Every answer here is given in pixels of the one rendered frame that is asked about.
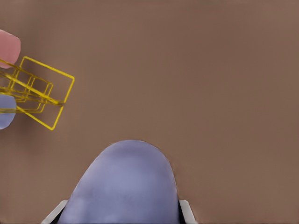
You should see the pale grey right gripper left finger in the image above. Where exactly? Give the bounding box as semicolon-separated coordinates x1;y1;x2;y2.
41;199;69;224

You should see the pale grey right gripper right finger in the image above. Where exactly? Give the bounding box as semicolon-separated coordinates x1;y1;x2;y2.
179;199;197;224

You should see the blue-violet plate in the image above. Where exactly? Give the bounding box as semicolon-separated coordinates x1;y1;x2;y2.
0;93;17;130
57;139;181;224

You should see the pink plate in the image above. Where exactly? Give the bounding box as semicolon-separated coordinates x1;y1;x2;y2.
0;29;21;70

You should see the yellow wire dish rack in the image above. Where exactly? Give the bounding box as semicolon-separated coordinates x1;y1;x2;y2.
0;56;75;131

